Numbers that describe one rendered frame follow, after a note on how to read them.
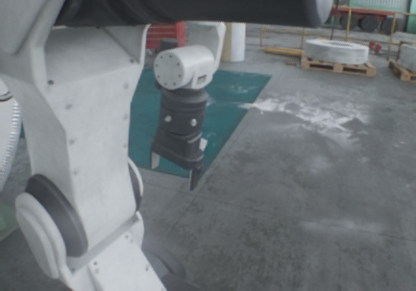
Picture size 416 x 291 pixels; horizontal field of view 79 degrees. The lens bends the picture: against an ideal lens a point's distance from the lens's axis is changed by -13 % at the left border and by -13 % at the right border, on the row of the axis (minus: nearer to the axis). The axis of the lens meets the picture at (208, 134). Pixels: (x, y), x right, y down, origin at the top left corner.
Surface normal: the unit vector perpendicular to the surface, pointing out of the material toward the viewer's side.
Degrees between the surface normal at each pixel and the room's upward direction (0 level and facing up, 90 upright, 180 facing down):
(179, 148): 90
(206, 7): 144
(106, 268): 60
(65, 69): 35
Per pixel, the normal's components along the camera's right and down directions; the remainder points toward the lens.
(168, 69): -0.51, 0.36
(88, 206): 0.86, 0.15
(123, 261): 0.75, -0.27
